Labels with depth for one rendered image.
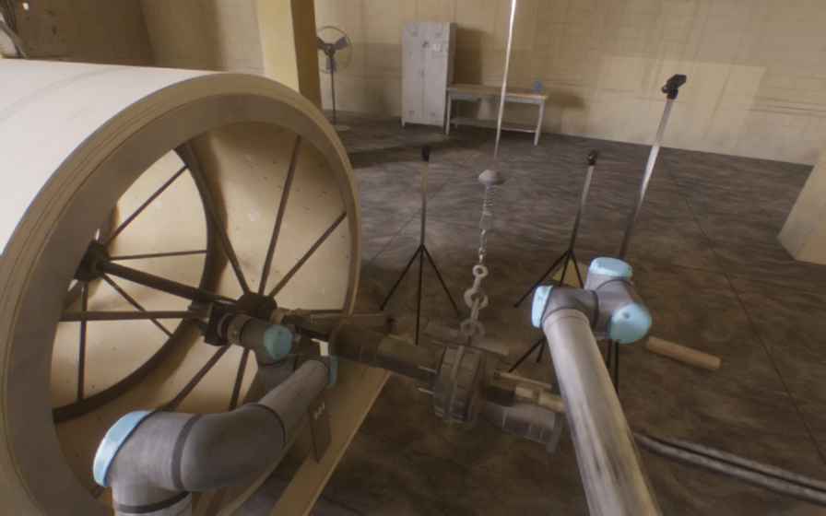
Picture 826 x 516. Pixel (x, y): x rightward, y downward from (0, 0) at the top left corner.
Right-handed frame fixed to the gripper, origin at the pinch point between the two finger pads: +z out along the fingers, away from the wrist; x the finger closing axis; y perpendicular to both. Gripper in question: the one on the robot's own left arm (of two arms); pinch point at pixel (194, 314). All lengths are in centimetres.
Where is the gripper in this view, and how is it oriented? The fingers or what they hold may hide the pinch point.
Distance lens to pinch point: 143.4
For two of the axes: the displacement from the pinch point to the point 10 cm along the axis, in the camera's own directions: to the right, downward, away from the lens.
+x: -2.3, 9.7, -0.5
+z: -9.3, -2.0, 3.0
